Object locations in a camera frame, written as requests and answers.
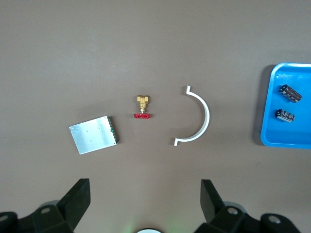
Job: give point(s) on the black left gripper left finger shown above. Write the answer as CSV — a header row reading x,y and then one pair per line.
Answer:
x,y
68,208

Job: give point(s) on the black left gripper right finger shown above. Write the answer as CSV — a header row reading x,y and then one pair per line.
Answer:
x,y
213,208

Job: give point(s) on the dark brown cylindrical capacitor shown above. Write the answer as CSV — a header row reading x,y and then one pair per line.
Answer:
x,y
285,115
290,93

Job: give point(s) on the silver metal power supply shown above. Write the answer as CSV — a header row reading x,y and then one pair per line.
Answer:
x,y
93,136

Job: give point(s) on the blue plastic tray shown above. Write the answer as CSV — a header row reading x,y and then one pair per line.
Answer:
x,y
272,136

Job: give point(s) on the white half-round pipe clamp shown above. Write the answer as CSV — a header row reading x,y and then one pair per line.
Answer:
x,y
207,114

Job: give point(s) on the brown table mat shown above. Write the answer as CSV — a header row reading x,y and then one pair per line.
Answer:
x,y
145,48

